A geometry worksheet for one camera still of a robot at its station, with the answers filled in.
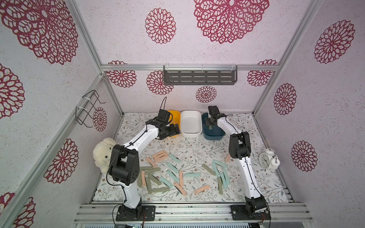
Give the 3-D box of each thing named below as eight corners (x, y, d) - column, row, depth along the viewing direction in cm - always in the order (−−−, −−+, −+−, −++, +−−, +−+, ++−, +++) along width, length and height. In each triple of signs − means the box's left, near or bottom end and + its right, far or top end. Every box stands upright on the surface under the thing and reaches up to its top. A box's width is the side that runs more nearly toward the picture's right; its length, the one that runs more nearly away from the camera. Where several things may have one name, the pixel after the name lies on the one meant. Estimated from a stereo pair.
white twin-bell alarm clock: (262, 173, 90) (272, 164, 80) (257, 157, 97) (265, 148, 87) (270, 173, 90) (281, 164, 80) (264, 157, 97) (273, 148, 87)
